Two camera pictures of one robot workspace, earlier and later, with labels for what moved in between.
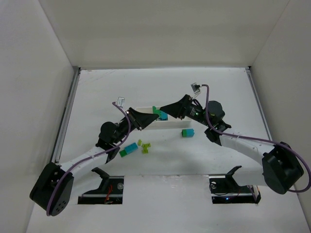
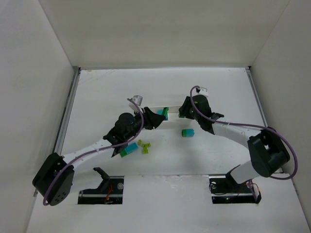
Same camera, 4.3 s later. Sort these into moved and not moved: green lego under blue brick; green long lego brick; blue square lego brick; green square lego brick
Moved: green long lego brick
Not moved: green square lego brick; blue square lego brick; green lego under blue brick
